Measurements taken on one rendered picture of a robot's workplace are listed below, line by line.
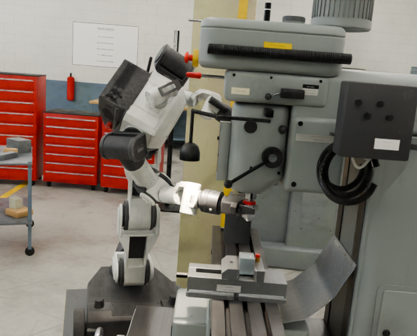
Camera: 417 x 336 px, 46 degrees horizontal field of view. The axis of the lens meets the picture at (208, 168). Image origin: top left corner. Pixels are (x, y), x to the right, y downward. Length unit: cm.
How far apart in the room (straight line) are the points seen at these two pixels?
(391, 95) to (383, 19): 991
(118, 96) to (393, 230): 110
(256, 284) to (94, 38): 962
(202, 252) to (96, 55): 783
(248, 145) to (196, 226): 204
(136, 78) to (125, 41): 892
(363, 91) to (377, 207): 46
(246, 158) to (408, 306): 73
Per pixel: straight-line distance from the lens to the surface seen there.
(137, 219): 232
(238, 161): 167
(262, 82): 162
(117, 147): 186
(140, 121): 191
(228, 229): 226
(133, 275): 253
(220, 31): 160
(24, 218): 464
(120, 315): 239
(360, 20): 171
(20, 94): 677
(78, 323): 238
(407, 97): 146
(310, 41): 163
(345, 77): 168
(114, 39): 1095
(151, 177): 201
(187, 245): 369
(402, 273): 179
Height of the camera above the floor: 174
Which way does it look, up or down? 12 degrees down
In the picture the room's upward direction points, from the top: 4 degrees clockwise
